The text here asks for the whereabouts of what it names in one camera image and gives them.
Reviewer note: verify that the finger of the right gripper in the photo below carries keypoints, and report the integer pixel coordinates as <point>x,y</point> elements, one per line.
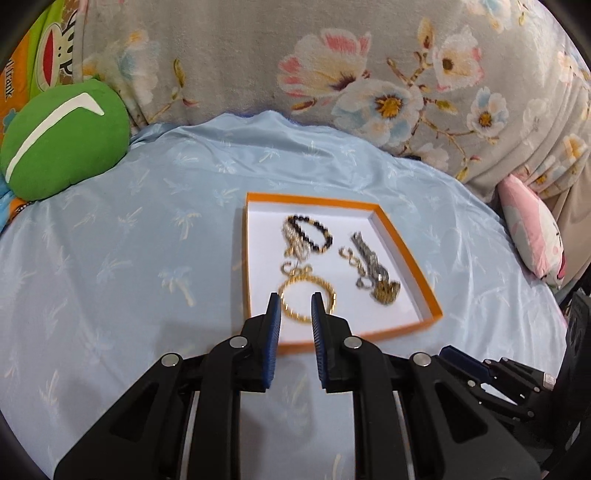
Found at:
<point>485,368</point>
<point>513,417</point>

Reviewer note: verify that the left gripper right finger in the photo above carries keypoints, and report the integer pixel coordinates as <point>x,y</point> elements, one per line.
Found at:
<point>412,419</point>

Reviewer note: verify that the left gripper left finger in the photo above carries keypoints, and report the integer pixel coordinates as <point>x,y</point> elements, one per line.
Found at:
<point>180,419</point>

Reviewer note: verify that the gold wrist watch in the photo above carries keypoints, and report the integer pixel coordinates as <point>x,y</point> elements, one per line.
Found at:
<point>386,292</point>

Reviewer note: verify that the gold hoop earring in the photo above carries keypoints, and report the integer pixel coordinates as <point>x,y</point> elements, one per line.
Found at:
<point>349,255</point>

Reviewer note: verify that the gold braided bangle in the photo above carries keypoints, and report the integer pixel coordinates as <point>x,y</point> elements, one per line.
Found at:
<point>296,292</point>

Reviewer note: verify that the gold pearl drop earrings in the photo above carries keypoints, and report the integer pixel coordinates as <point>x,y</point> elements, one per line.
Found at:
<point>291,269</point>

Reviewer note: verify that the pink white pillow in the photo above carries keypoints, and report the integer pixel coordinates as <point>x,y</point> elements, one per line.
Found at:
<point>534,231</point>

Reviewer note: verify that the light blue palm sheet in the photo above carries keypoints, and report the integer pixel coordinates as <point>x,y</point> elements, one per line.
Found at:
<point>101,280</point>

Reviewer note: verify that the orange shallow box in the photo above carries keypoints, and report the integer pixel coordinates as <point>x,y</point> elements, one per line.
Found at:
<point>416,307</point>

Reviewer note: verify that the grey floral blanket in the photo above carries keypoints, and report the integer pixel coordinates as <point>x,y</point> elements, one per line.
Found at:
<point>478,89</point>

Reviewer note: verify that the green plush cushion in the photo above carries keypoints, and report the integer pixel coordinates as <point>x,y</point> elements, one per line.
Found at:
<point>63,136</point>

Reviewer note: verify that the colourful cartoon bedsheet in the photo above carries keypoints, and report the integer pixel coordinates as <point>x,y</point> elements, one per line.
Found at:
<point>43,59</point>

